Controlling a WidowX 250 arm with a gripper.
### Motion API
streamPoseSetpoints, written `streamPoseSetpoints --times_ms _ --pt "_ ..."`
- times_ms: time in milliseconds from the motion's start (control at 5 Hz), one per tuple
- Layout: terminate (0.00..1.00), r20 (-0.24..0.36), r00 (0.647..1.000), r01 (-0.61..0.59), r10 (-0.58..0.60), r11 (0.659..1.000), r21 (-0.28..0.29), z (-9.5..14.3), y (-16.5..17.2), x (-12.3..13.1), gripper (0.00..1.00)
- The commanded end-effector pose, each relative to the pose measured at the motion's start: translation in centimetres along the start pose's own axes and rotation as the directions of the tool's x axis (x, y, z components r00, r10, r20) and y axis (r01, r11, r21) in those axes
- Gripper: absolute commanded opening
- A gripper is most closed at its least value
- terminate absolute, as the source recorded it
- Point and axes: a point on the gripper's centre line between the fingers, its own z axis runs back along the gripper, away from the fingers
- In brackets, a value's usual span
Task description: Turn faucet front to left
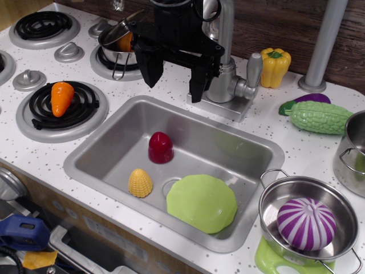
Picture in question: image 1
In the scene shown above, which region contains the silver vertical pole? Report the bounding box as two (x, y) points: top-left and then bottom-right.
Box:
(298, 0), (348, 94)

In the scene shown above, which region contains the purple striped toy onion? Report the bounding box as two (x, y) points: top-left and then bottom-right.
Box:
(277, 198), (337, 251)

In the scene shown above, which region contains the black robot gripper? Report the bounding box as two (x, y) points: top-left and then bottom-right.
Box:
(128, 1), (224, 103)

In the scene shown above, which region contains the silver toy faucet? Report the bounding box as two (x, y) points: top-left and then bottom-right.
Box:
(186, 1), (263, 122)

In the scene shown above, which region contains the blue clamp handle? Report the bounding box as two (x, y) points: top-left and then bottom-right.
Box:
(1, 215), (50, 251)

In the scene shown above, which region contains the purple toy eggplant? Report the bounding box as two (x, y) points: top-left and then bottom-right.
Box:
(278, 93), (331, 116)

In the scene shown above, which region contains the front black stove burner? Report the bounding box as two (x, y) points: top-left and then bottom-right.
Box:
(16, 81), (108, 143)

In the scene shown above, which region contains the far left stove burner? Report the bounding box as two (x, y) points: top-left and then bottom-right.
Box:
(0, 50), (16, 86)

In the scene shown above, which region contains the light green cutting board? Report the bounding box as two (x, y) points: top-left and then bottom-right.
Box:
(254, 236), (331, 274)

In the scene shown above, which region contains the silver stove knob middle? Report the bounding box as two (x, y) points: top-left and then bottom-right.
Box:
(54, 42), (84, 63)

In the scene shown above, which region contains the yellow toy bell pepper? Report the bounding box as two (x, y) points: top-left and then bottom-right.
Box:
(261, 48), (291, 88)

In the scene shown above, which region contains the silver stove knob back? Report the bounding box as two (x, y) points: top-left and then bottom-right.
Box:
(88, 19), (111, 39)

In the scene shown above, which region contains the light green plastic plate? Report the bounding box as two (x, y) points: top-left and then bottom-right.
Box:
(166, 174), (238, 234)

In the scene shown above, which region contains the tall steel pot right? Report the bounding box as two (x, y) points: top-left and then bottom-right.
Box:
(332, 111), (364, 197)

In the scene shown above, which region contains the red toy vegetable piece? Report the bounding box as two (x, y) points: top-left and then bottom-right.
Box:
(148, 132), (174, 164)

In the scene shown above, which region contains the stainless steel sink basin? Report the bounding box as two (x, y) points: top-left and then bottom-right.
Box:
(63, 96), (285, 253)

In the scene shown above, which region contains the small steel pot with lid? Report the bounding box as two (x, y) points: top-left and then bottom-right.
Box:
(98, 9), (147, 63)

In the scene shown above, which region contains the green toy bitter gourd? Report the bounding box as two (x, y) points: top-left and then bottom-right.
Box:
(285, 101), (353, 135)

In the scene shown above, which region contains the yellow toy corn piece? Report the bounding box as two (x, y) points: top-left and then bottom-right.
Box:
(128, 168), (153, 198)

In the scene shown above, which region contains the silver stove knob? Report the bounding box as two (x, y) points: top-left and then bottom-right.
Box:
(13, 70), (46, 92)
(54, 42), (84, 63)
(88, 19), (111, 39)

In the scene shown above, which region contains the shallow steel pan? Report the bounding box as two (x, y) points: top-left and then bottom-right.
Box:
(255, 175), (363, 273)

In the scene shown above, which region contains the back right stove burner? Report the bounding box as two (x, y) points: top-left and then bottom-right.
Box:
(90, 46), (143, 82)

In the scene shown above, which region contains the silver stove knob left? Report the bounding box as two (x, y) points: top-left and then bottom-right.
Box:
(13, 70), (46, 92)

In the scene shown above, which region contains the orange toy carrot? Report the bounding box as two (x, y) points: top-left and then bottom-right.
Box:
(51, 82), (75, 117)

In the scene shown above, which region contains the back left stove burner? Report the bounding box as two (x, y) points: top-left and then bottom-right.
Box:
(9, 11), (80, 50)

